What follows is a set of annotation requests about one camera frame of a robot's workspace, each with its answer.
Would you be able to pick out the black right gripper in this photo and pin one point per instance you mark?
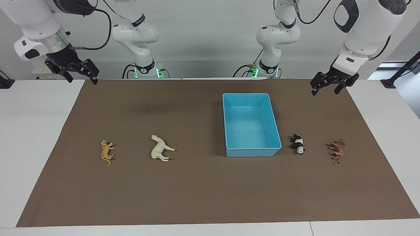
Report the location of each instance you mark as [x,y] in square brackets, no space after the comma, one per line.
[64,60]

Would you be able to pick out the brown table mat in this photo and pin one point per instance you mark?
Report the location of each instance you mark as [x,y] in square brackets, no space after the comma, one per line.
[197,190]

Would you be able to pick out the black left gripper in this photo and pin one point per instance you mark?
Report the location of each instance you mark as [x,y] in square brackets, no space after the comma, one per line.
[341,76]

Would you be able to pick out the blue plastic storage box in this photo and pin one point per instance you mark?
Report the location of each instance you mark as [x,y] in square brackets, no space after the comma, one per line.
[249,121]

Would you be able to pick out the cream white horse toy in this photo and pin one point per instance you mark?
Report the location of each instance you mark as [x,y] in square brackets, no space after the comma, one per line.
[158,149]

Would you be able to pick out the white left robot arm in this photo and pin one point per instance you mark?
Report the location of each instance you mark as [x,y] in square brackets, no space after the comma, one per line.
[367,29]

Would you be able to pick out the black camera stand clamp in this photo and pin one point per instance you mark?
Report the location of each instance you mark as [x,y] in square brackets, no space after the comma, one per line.
[6,82]
[389,83]

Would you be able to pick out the black white panda toy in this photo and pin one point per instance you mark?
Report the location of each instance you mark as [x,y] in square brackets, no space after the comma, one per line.
[298,143]

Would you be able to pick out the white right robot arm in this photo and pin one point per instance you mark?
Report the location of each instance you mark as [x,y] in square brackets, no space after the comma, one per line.
[32,19]

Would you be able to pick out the brown deer toy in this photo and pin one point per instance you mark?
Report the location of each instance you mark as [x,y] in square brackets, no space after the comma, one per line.
[338,151]

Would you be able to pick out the orange striped tiger toy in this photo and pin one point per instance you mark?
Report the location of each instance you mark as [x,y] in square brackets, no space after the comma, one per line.
[105,151]

